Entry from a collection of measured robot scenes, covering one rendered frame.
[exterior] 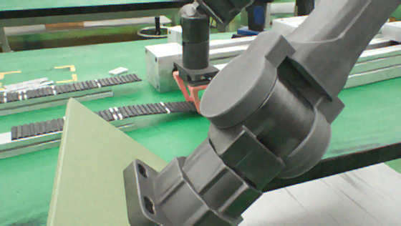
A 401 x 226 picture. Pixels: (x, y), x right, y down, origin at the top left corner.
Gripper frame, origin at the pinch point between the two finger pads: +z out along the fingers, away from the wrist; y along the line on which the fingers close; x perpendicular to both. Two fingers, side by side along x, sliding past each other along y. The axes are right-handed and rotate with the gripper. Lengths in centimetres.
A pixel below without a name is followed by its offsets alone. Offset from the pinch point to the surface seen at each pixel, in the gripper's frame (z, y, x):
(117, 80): -1.5, 18.2, 12.7
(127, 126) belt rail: 0.9, -2.1, 16.2
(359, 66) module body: -4.0, -5.1, -43.2
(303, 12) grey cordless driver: -9, 36, -60
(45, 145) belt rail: 1.1, -2.1, 31.7
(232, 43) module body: -6.0, 21.1, -21.7
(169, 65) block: -4.9, 13.9, 0.6
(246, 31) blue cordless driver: -4, 36, -36
